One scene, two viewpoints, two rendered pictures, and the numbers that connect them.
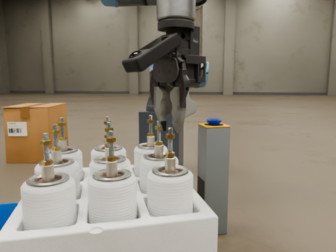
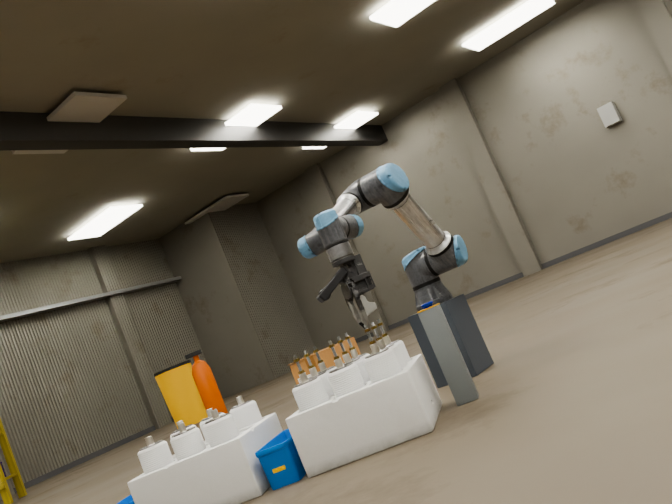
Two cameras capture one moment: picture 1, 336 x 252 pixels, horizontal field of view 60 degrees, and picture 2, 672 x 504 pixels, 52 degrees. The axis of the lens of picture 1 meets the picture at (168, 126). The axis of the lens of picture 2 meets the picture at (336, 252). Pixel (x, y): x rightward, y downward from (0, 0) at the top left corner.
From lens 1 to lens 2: 153 cm
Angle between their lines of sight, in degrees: 28
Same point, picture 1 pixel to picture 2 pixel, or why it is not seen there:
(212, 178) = (441, 352)
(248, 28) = not seen: outside the picture
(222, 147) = (438, 324)
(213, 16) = (628, 51)
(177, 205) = (383, 372)
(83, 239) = (329, 407)
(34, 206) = (300, 397)
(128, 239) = (355, 401)
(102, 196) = (335, 381)
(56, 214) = (313, 399)
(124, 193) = (347, 375)
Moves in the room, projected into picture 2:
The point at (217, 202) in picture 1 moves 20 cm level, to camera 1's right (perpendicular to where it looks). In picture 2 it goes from (455, 372) to (516, 351)
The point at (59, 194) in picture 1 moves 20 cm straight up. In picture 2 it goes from (311, 387) to (285, 323)
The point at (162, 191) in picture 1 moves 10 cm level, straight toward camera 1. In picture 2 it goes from (370, 367) to (357, 375)
